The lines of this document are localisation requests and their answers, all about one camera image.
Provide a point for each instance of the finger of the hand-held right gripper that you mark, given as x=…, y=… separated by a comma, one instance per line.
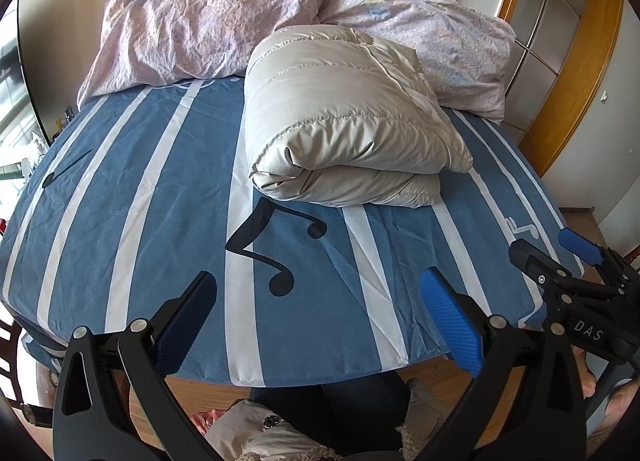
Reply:
x=580, y=243
x=537, y=263

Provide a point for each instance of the dark wooden chair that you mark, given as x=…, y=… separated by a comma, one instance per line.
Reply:
x=9, y=356

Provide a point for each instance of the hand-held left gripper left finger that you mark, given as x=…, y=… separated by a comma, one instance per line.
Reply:
x=187, y=321

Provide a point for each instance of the beige quilted down jacket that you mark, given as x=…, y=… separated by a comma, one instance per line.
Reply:
x=350, y=126

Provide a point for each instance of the blue striped bed sheet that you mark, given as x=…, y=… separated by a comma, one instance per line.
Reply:
x=150, y=241

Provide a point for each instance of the wooden framed wardrobe door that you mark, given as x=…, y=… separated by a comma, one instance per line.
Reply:
x=560, y=31

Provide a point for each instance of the pink floral quilt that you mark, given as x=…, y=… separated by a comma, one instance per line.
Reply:
x=200, y=21

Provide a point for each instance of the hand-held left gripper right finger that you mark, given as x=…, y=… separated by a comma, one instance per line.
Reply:
x=450, y=321

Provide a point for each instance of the person's right hand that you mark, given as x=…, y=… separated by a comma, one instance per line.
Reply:
x=587, y=381

